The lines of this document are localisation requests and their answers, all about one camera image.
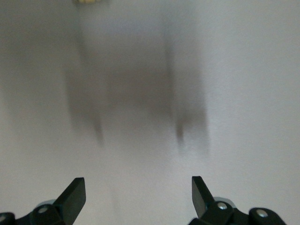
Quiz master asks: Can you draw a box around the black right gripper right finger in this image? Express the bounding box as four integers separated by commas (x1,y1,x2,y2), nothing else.
191,175,288,225

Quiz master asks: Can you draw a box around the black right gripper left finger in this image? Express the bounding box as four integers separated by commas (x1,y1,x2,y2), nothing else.
0,177,86,225

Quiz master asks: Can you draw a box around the yellow beetle toy car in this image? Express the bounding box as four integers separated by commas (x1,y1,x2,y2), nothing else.
71,0,104,5

